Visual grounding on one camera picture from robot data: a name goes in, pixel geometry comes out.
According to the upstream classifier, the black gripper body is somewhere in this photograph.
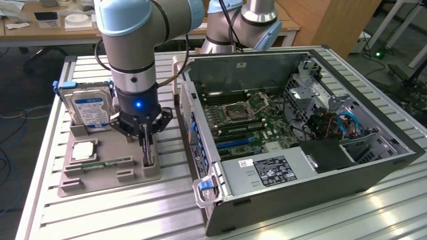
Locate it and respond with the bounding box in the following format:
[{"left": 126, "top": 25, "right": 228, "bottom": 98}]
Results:
[{"left": 115, "top": 83, "right": 166, "bottom": 136}]

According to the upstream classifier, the hard disk with blue caddy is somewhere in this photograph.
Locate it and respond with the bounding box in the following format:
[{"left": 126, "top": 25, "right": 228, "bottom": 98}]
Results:
[{"left": 52, "top": 80, "right": 115, "bottom": 133}]

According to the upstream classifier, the silver CPU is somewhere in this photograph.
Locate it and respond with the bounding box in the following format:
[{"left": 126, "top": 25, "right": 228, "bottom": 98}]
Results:
[{"left": 71, "top": 141, "right": 98, "bottom": 161}]

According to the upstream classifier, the green RAM stick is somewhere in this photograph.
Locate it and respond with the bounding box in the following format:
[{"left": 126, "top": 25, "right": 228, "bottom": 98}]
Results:
[{"left": 82, "top": 159, "right": 131, "bottom": 171}]

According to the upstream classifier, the CPU socket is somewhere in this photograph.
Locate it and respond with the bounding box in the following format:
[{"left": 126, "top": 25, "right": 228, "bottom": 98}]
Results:
[{"left": 222, "top": 101, "right": 259, "bottom": 123}]

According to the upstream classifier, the blue expansion slot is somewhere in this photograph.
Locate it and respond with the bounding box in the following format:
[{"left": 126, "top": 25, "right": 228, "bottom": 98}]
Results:
[{"left": 215, "top": 138, "right": 255, "bottom": 150}]

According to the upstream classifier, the grey parts rack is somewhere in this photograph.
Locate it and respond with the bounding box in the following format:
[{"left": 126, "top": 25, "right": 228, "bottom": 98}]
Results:
[{"left": 56, "top": 124, "right": 164, "bottom": 198}]

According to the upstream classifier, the metal socket cover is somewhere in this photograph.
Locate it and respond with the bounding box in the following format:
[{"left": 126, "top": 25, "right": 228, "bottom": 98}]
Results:
[{"left": 246, "top": 90, "right": 272, "bottom": 106}]

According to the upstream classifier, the blue case latch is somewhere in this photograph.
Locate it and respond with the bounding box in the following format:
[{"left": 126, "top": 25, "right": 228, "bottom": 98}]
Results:
[{"left": 196, "top": 181, "right": 214, "bottom": 193}]

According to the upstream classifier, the black office chair base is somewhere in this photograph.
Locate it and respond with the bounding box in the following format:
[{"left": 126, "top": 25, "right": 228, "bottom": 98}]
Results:
[{"left": 19, "top": 46, "right": 70, "bottom": 75}]

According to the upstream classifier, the grey power supply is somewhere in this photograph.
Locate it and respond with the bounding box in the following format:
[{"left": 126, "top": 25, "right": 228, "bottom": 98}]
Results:
[{"left": 212, "top": 147, "right": 323, "bottom": 198}]

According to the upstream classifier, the green motherboard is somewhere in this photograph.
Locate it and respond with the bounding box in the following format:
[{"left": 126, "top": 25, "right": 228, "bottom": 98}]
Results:
[{"left": 199, "top": 87, "right": 303, "bottom": 162}]

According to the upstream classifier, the silver chipset heatsink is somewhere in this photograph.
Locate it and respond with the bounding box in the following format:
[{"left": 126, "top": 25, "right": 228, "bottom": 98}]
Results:
[{"left": 266, "top": 141, "right": 288, "bottom": 152}]

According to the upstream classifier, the black power supply label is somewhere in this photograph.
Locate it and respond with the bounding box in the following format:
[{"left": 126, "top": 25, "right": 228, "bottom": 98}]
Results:
[{"left": 252, "top": 155, "right": 299, "bottom": 188}]

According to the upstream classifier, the wooden desk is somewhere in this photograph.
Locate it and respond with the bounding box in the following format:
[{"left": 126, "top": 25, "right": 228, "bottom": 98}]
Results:
[{"left": 0, "top": 0, "right": 302, "bottom": 48}]

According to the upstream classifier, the black and white box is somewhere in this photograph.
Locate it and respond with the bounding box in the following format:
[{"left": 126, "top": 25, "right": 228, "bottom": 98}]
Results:
[{"left": 34, "top": 11, "right": 64, "bottom": 29}]

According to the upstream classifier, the white cup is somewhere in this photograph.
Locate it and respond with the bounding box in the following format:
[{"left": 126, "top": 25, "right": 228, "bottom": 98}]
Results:
[{"left": 55, "top": 0, "right": 83, "bottom": 8}]

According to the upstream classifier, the metal disk bay cage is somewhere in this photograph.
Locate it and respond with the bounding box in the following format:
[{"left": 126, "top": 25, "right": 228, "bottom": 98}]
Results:
[{"left": 284, "top": 56, "right": 402, "bottom": 166}]

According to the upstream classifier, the white paper note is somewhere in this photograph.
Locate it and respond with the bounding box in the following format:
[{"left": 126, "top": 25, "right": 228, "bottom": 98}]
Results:
[{"left": 4, "top": 21, "right": 32, "bottom": 30}]

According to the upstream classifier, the clear plastic bag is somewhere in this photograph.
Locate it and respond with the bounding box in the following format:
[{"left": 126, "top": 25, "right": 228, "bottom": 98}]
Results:
[{"left": 0, "top": 2, "right": 38, "bottom": 21}]

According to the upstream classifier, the grey PC case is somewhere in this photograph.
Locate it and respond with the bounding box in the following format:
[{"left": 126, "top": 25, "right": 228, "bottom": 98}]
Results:
[{"left": 171, "top": 48, "right": 418, "bottom": 237}]

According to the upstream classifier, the wooden cabinet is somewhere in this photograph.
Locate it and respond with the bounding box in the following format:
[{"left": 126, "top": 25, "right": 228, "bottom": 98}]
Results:
[{"left": 292, "top": 0, "right": 383, "bottom": 58}]

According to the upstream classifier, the device with green light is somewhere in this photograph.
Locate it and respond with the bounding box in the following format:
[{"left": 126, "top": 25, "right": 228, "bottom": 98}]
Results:
[{"left": 371, "top": 48, "right": 387, "bottom": 61}]

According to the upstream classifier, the black floor equipment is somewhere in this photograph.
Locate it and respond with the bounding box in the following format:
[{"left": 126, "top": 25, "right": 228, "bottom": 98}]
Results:
[{"left": 388, "top": 63, "right": 427, "bottom": 113}]

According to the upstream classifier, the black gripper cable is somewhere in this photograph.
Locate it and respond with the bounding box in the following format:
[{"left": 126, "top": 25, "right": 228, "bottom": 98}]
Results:
[{"left": 94, "top": 32, "right": 192, "bottom": 87}]

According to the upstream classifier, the black wire bundle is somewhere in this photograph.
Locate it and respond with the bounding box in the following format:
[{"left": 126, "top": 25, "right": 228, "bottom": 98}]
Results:
[{"left": 290, "top": 109, "right": 331, "bottom": 141}]

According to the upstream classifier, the blue data wire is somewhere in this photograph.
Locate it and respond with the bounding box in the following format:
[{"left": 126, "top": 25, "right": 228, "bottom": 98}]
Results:
[{"left": 335, "top": 112, "right": 364, "bottom": 140}]

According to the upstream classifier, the white table frame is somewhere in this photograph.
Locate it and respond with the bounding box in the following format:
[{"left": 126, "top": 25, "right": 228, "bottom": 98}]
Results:
[{"left": 364, "top": 0, "right": 427, "bottom": 68}]

